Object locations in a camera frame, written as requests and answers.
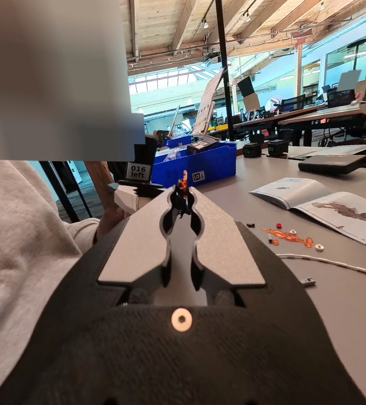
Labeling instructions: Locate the tilted instruction board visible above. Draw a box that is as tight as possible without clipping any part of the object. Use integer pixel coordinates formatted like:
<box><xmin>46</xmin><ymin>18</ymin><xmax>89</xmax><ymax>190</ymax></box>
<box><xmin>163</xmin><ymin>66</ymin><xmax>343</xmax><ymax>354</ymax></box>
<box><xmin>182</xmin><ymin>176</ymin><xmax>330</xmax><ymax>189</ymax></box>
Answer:
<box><xmin>192</xmin><ymin>68</ymin><xmax>226</xmax><ymax>136</ymax></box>

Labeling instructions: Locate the black charger with green lights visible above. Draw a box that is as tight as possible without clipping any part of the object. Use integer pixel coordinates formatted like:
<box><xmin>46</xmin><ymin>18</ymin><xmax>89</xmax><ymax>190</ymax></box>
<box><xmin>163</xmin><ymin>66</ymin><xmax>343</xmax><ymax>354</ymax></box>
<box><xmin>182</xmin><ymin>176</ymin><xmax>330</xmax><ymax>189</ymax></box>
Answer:
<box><xmin>267</xmin><ymin>140</ymin><xmax>289</xmax><ymax>156</ymax></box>
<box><xmin>243</xmin><ymin>142</ymin><xmax>265</xmax><ymax>158</ymax></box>

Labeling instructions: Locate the small blue plastic bin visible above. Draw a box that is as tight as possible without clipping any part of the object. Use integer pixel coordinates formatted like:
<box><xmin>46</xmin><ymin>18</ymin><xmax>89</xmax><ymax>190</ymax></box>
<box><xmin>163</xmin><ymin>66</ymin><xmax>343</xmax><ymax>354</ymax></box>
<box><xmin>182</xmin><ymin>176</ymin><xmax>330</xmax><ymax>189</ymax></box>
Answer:
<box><xmin>166</xmin><ymin>135</ymin><xmax>192</xmax><ymax>147</ymax></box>

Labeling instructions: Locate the person's left forearm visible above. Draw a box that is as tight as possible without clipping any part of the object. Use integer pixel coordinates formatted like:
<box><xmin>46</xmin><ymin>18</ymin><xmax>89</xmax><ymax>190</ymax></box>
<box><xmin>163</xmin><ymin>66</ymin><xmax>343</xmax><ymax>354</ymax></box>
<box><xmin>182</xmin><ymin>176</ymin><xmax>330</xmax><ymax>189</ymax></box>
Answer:
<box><xmin>59</xmin><ymin>218</ymin><xmax>101</xmax><ymax>254</ymax></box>

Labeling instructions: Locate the large orange lego flame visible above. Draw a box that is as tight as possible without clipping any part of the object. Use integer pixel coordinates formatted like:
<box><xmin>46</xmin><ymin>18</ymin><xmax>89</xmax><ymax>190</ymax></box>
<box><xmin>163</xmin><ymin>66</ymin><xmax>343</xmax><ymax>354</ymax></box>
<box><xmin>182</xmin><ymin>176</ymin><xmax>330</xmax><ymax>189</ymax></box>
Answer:
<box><xmin>261</xmin><ymin>228</ymin><xmax>313</xmax><ymax>247</ymax></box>

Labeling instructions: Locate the black flat case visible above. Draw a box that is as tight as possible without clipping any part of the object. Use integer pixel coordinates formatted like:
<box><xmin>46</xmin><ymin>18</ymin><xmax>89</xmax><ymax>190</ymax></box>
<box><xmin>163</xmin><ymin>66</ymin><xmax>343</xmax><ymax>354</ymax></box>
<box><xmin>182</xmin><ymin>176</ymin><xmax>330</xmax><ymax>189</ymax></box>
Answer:
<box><xmin>298</xmin><ymin>154</ymin><xmax>366</xmax><ymax>174</ymax></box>

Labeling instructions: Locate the wooden post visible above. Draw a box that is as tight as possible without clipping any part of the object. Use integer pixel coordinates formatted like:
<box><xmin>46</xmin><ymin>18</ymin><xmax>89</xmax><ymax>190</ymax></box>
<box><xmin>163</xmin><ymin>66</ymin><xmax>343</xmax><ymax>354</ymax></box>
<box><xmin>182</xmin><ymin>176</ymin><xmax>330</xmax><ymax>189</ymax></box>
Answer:
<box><xmin>85</xmin><ymin>161</ymin><xmax>115</xmax><ymax>219</ymax></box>

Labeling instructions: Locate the silver laptop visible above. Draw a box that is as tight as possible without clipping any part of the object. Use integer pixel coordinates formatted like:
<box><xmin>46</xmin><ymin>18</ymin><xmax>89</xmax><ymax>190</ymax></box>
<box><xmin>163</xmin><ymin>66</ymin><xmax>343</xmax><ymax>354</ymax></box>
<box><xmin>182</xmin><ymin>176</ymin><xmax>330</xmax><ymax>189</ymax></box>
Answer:
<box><xmin>300</xmin><ymin>144</ymin><xmax>366</xmax><ymax>159</ymax></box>

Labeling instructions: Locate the person's left hand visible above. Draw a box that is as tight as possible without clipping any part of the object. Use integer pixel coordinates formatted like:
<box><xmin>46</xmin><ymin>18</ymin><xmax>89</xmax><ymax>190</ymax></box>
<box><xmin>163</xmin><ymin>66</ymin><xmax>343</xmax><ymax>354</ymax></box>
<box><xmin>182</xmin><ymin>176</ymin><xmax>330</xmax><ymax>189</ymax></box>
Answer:
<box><xmin>94</xmin><ymin>206</ymin><xmax>129</xmax><ymax>244</ymax></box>

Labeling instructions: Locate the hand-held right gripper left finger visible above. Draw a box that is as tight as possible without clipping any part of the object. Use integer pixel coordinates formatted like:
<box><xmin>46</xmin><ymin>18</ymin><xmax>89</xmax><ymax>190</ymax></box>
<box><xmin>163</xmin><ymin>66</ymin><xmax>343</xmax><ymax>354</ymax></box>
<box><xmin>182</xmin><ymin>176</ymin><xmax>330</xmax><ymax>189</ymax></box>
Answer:
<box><xmin>98</xmin><ymin>187</ymin><xmax>174</xmax><ymax>305</ymax></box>

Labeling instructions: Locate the black metal pole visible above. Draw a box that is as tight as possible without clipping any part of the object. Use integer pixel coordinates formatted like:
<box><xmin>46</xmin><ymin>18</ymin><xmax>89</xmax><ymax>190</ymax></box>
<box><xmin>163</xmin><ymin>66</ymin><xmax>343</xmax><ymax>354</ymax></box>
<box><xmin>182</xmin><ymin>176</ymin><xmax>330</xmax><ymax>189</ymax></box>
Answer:
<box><xmin>215</xmin><ymin>0</ymin><xmax>235</xmax><ymax>141</ymax></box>

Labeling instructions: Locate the white lego chain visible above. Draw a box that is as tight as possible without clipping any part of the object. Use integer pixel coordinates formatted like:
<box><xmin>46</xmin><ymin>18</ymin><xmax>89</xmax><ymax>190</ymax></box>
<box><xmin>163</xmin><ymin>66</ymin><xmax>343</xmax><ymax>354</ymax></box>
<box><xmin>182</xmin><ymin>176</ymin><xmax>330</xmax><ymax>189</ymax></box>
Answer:
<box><xmin>276</xmin><ymin>253</ymin><xmax>366</xmax><ymax>279</ymax></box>

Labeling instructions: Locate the black monitor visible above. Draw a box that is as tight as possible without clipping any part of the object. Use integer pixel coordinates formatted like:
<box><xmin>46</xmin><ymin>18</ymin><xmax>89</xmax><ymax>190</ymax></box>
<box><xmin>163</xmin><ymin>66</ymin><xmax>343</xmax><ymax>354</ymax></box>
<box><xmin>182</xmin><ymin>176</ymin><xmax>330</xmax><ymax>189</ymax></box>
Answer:
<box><xmin>327</xmin><ymin>89</ymin><xmax>356</xmax><ymax>109</ymax></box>

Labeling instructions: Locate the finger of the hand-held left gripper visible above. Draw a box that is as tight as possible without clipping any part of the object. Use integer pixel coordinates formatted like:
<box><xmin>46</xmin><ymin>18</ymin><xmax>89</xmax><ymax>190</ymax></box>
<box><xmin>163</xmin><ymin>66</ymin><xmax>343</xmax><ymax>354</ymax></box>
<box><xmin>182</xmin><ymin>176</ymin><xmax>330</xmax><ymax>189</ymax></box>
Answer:
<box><xmin>108</xmin><ymin>185</ymin><xmax>139</xmax><ymax>219</ymax></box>

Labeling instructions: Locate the orange skull lego piece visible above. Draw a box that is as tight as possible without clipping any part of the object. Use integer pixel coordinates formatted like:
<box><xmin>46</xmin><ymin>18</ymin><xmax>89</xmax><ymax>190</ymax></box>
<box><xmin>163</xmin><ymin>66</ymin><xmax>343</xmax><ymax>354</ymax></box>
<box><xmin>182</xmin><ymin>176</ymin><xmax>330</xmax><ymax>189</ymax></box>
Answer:
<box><xmin>174</xmin><ymin>170</ymin><xmax>192</xmax><ymax>219</ymax></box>

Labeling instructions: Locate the long wooden desk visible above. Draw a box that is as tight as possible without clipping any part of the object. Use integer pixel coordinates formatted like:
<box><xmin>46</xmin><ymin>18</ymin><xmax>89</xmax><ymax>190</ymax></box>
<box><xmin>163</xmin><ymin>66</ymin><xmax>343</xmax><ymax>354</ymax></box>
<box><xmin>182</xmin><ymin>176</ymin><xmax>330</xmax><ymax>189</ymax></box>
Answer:
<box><xmin>278</xmin><ymin>108</ymin><xmax>366</xmax><ymax>146</ymax></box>
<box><xmin>232</xmin><ymin>104</ymin><xmax>327</xmax><ymax>143</ymax></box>

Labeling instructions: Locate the large blue plastic bin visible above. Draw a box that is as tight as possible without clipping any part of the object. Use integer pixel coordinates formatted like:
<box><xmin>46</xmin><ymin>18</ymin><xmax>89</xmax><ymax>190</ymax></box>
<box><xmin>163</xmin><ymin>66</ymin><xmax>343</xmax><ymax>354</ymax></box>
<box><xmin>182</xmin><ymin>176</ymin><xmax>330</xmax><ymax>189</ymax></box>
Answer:
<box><xmin>151</xmin><ymin>141</ymin><xmax>237</xmax><ymax>189</ymax></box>

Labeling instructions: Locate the dark lego box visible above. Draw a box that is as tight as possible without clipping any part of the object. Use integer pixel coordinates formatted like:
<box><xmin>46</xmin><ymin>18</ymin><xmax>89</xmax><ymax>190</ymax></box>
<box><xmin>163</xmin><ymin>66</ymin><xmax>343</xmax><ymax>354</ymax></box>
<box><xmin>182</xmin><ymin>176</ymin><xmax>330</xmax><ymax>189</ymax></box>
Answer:
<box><xmin>187</xmin><ymin>138</ymin><xmax>220</xmax><ymax>155</ymax></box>

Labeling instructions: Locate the lego instruction booklet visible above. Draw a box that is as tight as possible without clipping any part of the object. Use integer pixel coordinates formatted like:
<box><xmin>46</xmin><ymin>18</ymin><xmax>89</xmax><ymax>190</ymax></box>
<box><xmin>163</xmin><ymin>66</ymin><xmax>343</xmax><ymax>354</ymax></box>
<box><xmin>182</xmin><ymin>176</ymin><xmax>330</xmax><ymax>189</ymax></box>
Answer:
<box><xmin>249</xmin><ymin>178</ymin><xmax>366</xmax><ymax>245</ymax></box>

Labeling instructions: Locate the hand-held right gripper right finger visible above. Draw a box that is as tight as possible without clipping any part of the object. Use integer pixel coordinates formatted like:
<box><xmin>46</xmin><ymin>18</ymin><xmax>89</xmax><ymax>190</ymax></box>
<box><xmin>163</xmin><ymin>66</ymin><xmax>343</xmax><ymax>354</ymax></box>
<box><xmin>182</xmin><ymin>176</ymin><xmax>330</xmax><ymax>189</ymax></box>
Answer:
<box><xmin>190</xmin><ymin>187</ymin><xmax>266</xmax><ymax>306</ymax></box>

